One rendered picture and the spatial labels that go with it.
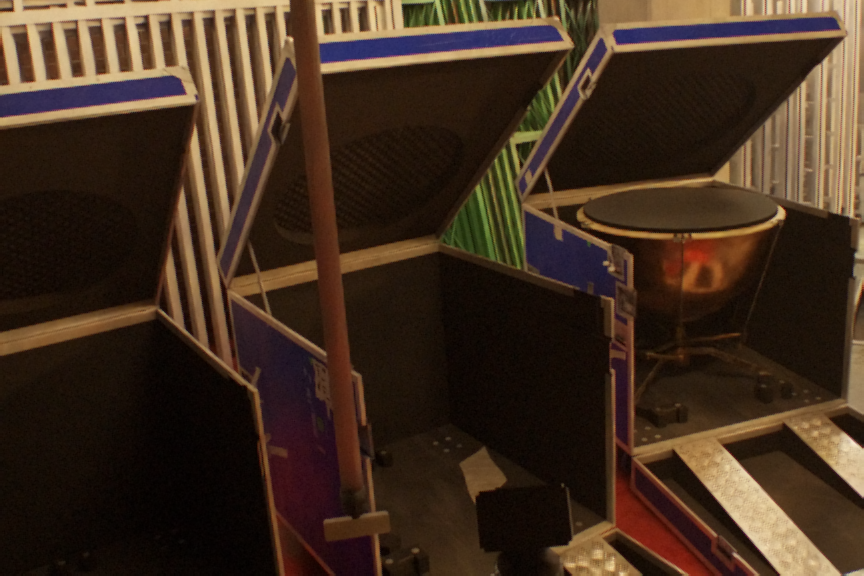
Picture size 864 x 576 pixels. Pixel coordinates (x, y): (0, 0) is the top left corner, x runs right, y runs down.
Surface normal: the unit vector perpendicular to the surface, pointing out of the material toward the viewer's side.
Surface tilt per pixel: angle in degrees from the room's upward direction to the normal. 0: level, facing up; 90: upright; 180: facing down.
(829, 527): 1
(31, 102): 46
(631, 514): 0
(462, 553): 0
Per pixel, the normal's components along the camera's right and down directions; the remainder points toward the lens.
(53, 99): 0.35, -0.54
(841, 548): -0.06, -0.96
